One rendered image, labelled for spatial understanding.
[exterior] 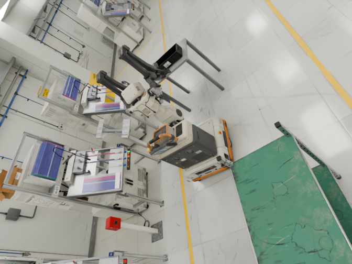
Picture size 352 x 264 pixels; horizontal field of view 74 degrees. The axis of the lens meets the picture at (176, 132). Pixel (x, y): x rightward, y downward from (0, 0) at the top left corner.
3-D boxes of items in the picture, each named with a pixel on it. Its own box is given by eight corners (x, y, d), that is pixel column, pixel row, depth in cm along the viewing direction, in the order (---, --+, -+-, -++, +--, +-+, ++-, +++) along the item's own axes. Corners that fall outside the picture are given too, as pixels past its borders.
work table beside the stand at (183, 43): (224, 89, 339) (186, 58, 293) (189, 112, 380) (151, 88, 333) (220, 68, 365) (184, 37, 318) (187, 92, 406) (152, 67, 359)
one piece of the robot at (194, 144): (224, 158, 268) (172, 130, 219) (190, 174, 299) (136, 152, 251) (220, 134, 287) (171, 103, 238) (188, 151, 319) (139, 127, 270)
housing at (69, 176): (79, 155, 347) (76, 150, 336) (74, 185, 317) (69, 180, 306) (74, 155, 347) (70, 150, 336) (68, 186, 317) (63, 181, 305)
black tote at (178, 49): (154, 80, 336) (147, 76, 329) (154, 72, 346) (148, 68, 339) (182, 56, 303) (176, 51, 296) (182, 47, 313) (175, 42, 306)
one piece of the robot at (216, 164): (221, 165, 265) (217, 163, 260) (195, 177, 289) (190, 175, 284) (221, 163, 266) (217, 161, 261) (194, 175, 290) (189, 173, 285)
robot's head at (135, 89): (139, 95, 235) (130, 82, 234) (127, 105, 247) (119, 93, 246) (146, 92, 246) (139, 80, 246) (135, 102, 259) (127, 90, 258)
